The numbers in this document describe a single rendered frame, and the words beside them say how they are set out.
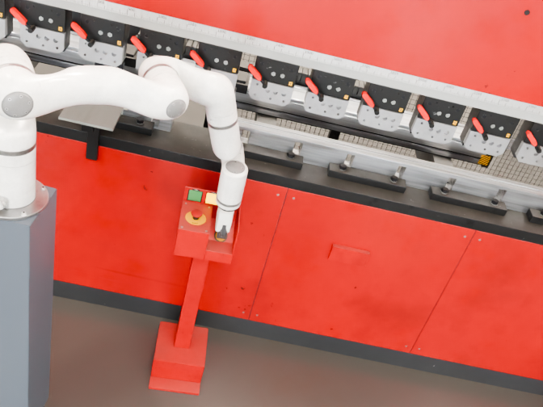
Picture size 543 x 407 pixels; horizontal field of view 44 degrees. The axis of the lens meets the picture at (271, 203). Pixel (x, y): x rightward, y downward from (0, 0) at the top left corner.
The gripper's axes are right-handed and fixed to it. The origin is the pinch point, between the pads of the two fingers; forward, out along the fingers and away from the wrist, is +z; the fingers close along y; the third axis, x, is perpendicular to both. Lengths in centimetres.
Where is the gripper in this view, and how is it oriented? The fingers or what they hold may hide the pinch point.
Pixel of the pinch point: (221, 232)
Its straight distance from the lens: 233.9
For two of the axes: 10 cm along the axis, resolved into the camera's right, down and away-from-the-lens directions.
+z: -1.9, 6.9, 7.0
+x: 9.8, 1.4, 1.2
